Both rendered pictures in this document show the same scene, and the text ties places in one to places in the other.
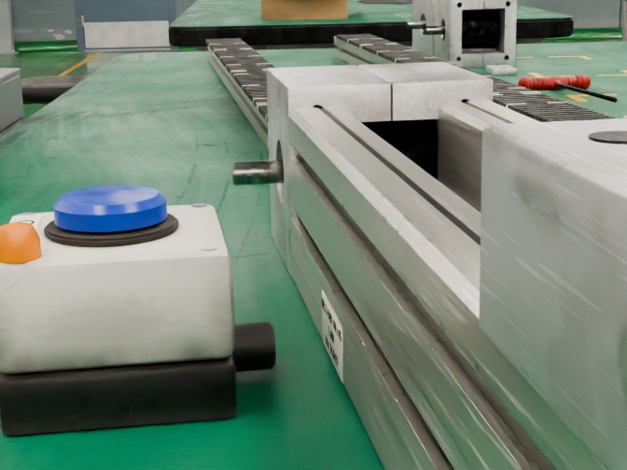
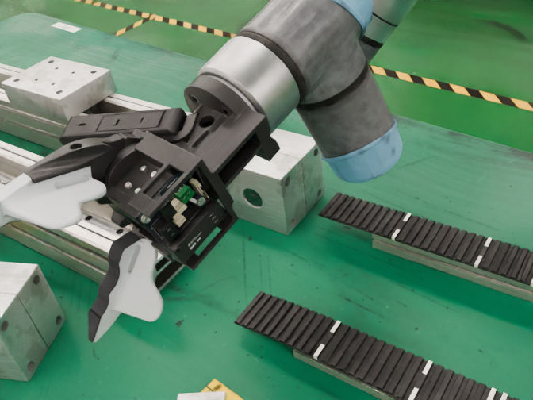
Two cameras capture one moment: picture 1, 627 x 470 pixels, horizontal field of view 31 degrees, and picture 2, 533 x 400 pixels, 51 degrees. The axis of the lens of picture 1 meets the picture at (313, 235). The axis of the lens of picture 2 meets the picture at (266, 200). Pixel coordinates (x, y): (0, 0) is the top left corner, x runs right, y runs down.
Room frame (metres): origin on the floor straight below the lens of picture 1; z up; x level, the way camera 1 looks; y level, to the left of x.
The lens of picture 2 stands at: (1.03, -0.47, 1.29)
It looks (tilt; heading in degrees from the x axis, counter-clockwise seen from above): 38 degrees down; 138
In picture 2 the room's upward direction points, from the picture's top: 9 degrees counter-clockwise
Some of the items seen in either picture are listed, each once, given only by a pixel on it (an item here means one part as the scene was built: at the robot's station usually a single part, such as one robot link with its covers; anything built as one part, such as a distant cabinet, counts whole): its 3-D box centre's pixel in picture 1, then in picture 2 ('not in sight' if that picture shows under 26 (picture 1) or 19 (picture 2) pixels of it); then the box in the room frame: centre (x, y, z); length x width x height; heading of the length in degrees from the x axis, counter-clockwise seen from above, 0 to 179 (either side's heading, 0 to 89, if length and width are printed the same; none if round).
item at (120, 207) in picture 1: (111, 219); not in sight; (0.39, 0.07, 0.84); 0.04 x 0.04 x 0.02
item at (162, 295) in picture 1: (140, 304); not in sight; (0.39, 0.06, 0.81); 0.10 x 0.08 x 0.06; 98
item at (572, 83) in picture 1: (581, 90); not in sight; (1.16, -0.28, 0.79); 0.16 x 0.08 x 0.02; 11
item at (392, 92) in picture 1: (350, 165); (281, 174); (0.57, -0.02, 0.83); 0.12 x 0.09 x 0.10; 98
